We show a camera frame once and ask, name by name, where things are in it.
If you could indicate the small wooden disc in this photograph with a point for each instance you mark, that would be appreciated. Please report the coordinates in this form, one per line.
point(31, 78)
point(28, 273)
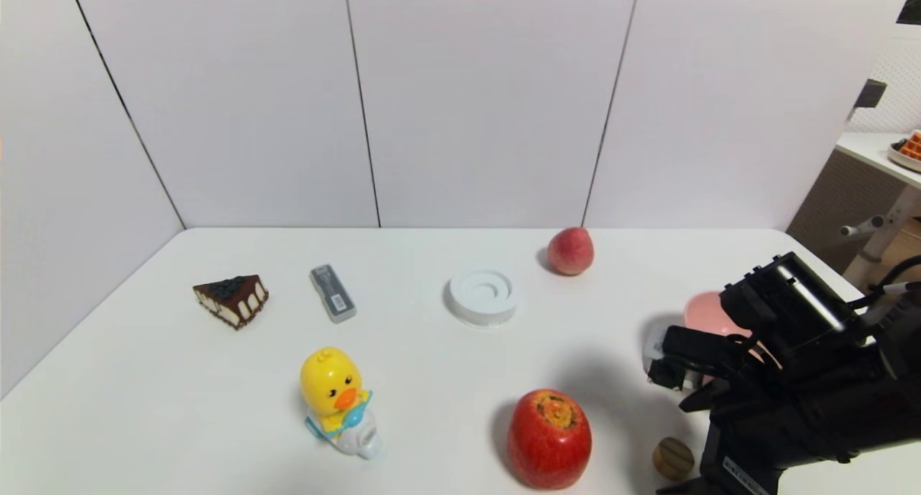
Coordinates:
point(673, 459)

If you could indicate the pink bowl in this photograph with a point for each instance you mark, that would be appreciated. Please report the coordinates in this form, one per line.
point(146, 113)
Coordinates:
point(704, 314)

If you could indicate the grey rectangular case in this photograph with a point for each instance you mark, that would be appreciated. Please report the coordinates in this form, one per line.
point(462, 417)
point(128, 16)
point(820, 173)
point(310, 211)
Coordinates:
point(332, 293)

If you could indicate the white plate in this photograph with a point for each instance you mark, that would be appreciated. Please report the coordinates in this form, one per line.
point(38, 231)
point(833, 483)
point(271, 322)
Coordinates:
point(902, 158)

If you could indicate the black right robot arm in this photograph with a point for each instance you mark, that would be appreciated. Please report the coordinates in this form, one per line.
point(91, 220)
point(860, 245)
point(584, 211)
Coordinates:
point(806, 423)

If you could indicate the black box on pole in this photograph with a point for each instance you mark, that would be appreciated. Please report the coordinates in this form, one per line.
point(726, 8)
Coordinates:
point(869, 93)

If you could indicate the red apple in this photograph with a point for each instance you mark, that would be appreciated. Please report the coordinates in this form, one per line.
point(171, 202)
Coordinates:
point(550, 441)

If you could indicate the white desk leg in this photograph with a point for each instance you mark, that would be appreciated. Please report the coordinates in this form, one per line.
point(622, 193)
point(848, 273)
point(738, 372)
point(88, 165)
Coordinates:
point(883, 232)

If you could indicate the orange waffle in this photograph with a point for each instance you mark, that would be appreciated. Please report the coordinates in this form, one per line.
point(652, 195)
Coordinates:
point(912, 147)

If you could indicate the yellow duck toy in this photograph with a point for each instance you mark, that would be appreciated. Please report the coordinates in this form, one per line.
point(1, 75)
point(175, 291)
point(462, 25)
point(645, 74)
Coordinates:
point(329, 387)

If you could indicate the white side desk top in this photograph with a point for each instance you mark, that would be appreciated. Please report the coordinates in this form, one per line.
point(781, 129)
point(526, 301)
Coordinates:
point(867, 152)

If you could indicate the pink peach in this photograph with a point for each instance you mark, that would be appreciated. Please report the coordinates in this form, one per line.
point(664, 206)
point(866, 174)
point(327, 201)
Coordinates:
point(570, 251)

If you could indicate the brown partition panel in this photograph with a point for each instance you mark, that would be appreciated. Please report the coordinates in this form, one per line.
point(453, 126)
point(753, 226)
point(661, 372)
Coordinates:
point(827, 207)

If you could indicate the white round lid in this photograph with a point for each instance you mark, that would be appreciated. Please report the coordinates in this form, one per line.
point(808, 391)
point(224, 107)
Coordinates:
point(482, 295)

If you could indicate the chocolate blueberry cake slice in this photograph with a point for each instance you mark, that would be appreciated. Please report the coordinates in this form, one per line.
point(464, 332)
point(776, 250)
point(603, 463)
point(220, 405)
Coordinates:
point(233, 297)

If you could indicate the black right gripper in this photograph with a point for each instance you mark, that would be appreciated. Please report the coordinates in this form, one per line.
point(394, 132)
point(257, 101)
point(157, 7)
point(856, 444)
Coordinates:
point(741, 468)

